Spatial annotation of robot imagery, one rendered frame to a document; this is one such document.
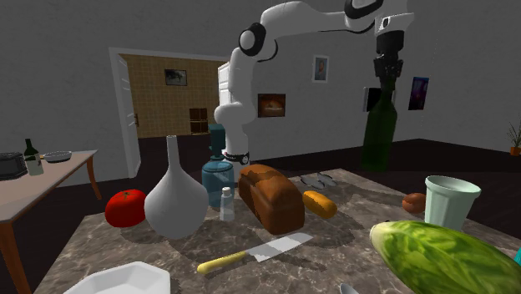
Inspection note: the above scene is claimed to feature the dark green glass bottle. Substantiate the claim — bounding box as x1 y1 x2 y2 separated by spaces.
361 76 398 173

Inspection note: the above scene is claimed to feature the white-framed portrait picture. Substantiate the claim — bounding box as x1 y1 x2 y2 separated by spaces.
311 54 330 84

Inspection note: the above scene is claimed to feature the grey flat utensil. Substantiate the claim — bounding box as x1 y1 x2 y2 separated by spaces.
300 172 338 190

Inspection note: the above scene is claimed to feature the potted plant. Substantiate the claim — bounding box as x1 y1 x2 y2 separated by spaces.
506 120 521 157

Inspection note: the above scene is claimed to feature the brown round potato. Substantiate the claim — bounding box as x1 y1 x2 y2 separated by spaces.
402 192 427 215

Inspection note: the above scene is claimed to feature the pale green cup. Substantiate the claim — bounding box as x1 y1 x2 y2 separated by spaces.
424 175 482 232

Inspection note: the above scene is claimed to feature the white panelled door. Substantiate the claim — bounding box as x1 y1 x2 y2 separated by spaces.
217 61 233 108

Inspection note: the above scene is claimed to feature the small orange bread roll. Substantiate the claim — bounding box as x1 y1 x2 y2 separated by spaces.
302 190 338 220

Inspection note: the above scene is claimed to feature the brown bread loaf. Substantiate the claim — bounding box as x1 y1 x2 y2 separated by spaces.
237 164 306 236

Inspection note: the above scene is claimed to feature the brown wooden cabinet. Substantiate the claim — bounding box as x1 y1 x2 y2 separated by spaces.
189 107 209 135

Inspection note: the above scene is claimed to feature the blue jug with teal pump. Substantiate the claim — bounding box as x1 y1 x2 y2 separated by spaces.
201 124 235 209

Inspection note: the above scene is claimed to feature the green lettuce head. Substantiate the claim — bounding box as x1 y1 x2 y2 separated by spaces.
369 220 521 294

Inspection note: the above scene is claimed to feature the small clear bottle white cap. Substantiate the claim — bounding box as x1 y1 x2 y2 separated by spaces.
220 186 235 222

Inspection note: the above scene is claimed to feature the white long-necked vase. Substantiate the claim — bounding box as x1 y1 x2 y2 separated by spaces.
144 134 210 241

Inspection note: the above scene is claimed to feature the white open door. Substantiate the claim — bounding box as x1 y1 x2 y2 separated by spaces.
114 53 142 179

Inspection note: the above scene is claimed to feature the red tomato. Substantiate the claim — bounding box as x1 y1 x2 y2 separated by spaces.
104 189 148 228

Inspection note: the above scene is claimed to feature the white angular bowl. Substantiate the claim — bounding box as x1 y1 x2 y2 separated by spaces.
63 261 171 294

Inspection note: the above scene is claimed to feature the wooden side table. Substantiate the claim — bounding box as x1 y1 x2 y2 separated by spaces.
0 138 104 294

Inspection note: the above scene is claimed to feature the black picture with white frame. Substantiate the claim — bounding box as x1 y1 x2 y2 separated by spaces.
362 86 397 113

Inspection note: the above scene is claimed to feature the purple wall picture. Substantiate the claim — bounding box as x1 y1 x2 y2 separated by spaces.
407 76 430 111

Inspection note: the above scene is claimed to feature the orange wall picture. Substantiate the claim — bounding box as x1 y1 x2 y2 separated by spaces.
257 93 286 119

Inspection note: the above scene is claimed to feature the dark framed wall picture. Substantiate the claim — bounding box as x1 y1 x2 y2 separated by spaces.
164 68 188 87

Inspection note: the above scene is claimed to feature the knife with yellow handle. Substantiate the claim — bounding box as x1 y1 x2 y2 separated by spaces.
196 232 315 275

